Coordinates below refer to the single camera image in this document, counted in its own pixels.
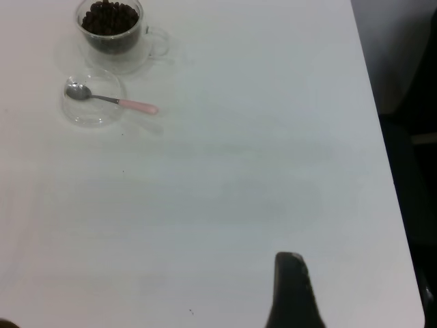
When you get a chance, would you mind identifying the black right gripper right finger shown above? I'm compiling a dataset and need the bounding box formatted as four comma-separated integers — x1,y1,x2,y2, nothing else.
265,251,327,328

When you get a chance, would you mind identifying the metal spoon with pink handle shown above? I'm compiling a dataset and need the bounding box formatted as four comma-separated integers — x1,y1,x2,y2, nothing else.
65,83,160,115

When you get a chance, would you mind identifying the clear round glass dish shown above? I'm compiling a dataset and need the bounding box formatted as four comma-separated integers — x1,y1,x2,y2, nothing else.
61,70,128,129

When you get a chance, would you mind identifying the dark coffee beans pile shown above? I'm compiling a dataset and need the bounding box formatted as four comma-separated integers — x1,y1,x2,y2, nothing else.
81,0,140,54

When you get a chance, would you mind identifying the clear double-wall glass cup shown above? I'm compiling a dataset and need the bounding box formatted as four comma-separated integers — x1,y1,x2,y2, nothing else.
75,0,171,75

